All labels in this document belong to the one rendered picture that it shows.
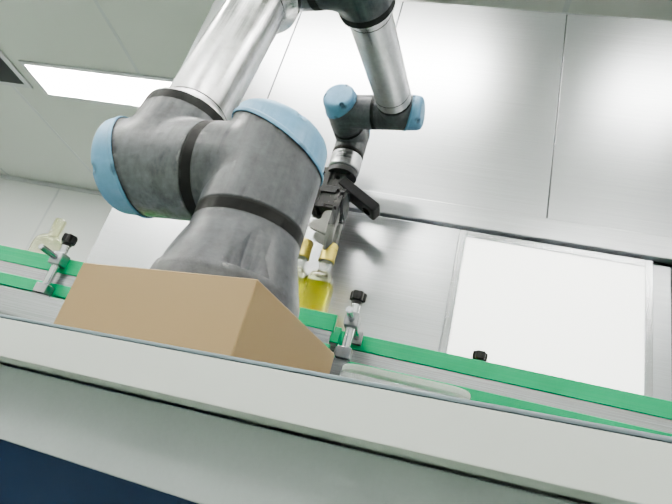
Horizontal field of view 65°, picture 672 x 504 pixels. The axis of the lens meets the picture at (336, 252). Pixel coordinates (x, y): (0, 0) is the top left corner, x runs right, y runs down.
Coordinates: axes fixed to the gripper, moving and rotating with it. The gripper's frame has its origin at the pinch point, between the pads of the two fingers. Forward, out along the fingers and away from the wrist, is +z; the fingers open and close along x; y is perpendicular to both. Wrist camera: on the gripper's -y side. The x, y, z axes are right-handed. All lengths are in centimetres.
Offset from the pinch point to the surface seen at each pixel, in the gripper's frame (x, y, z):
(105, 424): 60, -1, 47
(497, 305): -12.4, -37.9, 1.0
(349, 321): 16.3, -10.8, 20.4
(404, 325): -12.0, -18.4, 10.0
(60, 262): 16, 48, 20
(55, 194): -309, 364, -147
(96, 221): -309, 306, -127
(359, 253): -12.0, -4.4, -5.6
